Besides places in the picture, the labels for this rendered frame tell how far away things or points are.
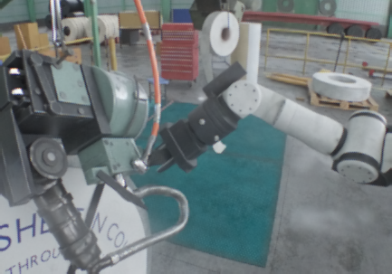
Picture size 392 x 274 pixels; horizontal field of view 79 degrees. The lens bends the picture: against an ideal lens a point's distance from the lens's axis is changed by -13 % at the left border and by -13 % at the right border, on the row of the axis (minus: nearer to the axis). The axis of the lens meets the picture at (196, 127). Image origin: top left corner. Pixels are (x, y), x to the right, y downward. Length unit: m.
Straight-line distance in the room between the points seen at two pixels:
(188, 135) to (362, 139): 0.34
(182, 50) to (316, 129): 4.84
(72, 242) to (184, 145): 0.30
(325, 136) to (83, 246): 0.46
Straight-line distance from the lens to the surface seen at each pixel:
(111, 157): 0.43
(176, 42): 5.43
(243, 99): 0.51
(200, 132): 0.55
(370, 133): 0.56
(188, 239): 2.07
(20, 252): 0.62
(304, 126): 0.54
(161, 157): 0.59
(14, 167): 0.36
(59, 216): 0.42
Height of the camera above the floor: 1.55
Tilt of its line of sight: 25 degrees down
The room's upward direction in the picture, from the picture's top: straight up
